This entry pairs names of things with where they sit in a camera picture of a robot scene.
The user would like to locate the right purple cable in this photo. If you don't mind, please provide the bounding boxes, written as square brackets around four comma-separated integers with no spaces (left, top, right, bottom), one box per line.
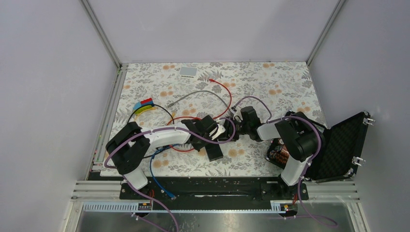
[231,96,338,228]

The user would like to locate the floral table mat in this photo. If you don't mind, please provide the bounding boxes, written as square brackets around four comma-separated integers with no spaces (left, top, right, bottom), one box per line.
[106,62,326,177]

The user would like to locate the blue ethernet cable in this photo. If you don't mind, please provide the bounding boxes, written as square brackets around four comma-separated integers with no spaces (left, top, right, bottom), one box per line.
[149,144,177,201]

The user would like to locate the yellow cable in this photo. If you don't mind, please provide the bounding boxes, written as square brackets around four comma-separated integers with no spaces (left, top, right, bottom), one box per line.
[133,107,176,121]

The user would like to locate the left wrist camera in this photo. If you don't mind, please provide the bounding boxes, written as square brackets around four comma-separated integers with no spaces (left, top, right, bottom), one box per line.
[210,124,226,140]

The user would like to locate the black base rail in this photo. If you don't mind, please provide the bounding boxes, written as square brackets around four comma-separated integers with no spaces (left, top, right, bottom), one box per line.
[120,176,308,211]

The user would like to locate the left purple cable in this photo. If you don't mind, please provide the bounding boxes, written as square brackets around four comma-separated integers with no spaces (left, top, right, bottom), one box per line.
[104,116,237,232]

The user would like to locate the purple cable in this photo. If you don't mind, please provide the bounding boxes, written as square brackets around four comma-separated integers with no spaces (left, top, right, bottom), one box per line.
[231,96,338,228]
[104,116,237,232]

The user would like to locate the black network switch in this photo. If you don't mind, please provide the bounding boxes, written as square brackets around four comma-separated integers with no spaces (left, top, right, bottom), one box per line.
[205,144,223,162]

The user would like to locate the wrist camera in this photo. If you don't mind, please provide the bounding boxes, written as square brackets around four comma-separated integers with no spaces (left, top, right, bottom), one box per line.
[210,124,226,140]
[232,110,243,122]

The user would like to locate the white small switch box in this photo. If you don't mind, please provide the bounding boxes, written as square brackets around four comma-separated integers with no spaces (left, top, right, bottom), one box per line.
[179,67,198,77]

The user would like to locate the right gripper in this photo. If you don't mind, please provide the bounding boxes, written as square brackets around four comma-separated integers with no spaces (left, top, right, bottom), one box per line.
[215,116,250,142]

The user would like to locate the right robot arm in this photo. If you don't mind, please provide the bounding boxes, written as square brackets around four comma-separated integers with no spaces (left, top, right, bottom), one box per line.
[217,106,325,199]

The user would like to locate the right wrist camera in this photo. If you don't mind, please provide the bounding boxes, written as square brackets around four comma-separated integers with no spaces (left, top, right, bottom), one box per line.
[232,110,243,122]

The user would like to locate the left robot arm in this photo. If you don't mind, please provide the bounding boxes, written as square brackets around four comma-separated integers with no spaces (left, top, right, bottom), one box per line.
[104,116,226,199]

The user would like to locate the colourful toy brick stack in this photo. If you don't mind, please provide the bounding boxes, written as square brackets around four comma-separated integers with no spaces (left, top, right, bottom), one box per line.
[132,98,154,114]

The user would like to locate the black case with chips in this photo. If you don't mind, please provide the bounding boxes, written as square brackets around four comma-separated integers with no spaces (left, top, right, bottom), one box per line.
[265,111,373,183]

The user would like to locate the grey ethernet cable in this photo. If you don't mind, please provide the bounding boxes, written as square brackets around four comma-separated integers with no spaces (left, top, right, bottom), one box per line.
[167,90,232,111]

